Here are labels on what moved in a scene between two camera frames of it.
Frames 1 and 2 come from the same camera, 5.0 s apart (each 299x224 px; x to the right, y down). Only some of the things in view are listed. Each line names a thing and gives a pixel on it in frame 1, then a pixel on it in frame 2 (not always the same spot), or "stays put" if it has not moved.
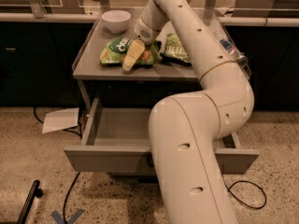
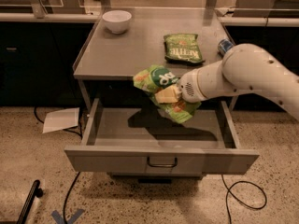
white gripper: [147, 34] -> [189, 86]
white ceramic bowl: [116, 21] stays put
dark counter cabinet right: [273, 56] stays put
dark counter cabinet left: [36, 61] stays put
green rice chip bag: [115, 49] -> [154, 78]
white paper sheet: [60, 119] stays put
